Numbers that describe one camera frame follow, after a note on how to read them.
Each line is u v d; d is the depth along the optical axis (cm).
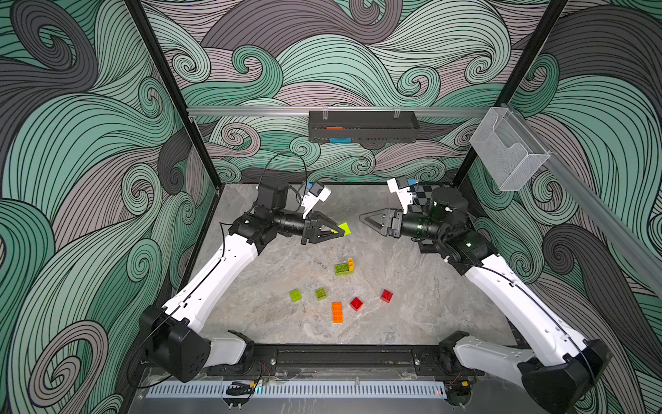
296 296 85
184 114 95
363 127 93
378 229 57
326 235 61
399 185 58
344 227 61
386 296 86
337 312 83
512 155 76
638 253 51
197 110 95
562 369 36
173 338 38
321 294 86
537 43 77
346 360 75
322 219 62
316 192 58
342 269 91
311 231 58
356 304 83
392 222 55
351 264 88
